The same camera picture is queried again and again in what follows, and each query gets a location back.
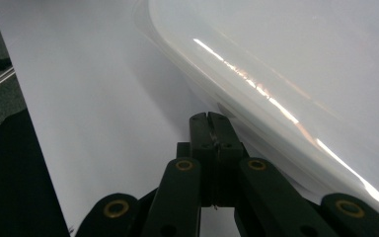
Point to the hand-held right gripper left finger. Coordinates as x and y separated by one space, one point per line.
205 154

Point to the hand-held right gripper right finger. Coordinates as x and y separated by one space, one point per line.
225 154

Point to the clear plastic container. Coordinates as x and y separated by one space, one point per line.
276 82

